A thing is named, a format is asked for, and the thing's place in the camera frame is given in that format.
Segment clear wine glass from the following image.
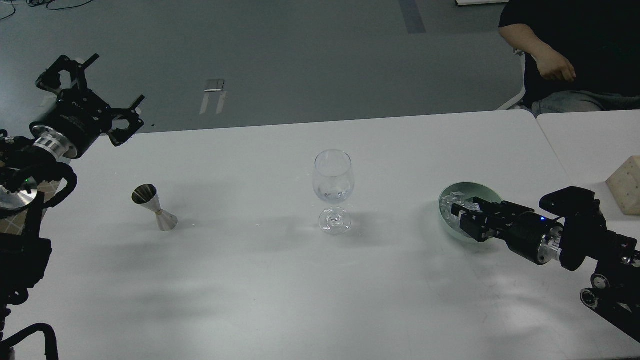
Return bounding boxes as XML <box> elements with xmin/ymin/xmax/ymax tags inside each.
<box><xmin>312</xmin><ymin>149</ymin><xmax>355</xmax><ymax>236</ymax></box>

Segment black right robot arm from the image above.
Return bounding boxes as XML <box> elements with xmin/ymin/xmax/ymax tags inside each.
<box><xmin>438</xmin><ymin>182</ymin><xmax>640</xmax><ymax>340</ymax></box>

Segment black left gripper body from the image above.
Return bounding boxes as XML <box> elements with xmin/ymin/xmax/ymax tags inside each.
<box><xmin>29</xmin><ymin>89</ymin><xmax>114</xmax><ymax>160</ymax></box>

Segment steel cocktail jigger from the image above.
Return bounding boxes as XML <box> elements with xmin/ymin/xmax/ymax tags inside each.
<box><xmin>131</xmin><ymin>184</ymin><xmax>178</xmax><ymax>231</ymax></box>

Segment black floor cable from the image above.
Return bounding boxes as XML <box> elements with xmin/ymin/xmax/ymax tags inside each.
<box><xmin>0</xmin><ymin>0</ymin><xmax>93</xmax><ymax>20</ymax></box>

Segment green bowl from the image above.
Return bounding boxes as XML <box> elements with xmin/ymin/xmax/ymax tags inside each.
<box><xmin>438</xmin><ymin>182</ymin><xmax>503</xmax><ymax>244</ymax></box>

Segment beige checkered cushion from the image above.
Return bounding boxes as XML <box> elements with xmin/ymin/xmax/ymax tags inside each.
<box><xmin>0</xmin><ymin>181</ymin><xmax>60</xmax><ymax>235</ymax></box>

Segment white chair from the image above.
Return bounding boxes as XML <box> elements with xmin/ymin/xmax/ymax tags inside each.
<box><xmin>497</xmin><ymin>47</ymin><xmax>526</xmax><ymax>111</ymax></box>

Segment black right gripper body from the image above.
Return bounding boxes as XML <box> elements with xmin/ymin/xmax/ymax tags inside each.
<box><xmin>471</xmin><ymin>200</ymin><xmax>563</xmax><ymax>265</ymax></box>

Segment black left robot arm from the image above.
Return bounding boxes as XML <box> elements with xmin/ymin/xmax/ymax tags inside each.
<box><xmin>0</xmin><ymin>54</ymin><xmax>144</xmax><ymax>328</ymax></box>

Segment clear ice cubes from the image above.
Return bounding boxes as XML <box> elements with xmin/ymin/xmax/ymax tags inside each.
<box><xmin>439</xmin><ymin>191</ymin><xmax>482</xmax><ymax>224</ymax></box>

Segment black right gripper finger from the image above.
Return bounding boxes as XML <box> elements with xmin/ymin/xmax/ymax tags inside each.
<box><xmin>459</xmin><ymin>212</ymin><xmax>501</xmax><ymax>243</ymax></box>
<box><xmin>442</xmin><ymin>196</ymin><xmax>483</xmax><ymax>224</ymax></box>

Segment person in dark shirt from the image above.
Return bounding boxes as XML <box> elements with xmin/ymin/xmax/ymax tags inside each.
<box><xmin>498</xmin><ymin>0</ymin><xmax>640</xmax><ymax>117</ymax></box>

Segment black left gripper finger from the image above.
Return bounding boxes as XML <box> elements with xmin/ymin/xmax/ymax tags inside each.
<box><xmin>35</xmin><ymin>53</ymin><xmax>100</xmax><ymax>98</ymax></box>
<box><xmin>102</xmin><ymin>95</ymin><xmax>146</xmax><ymax>147</ymax></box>

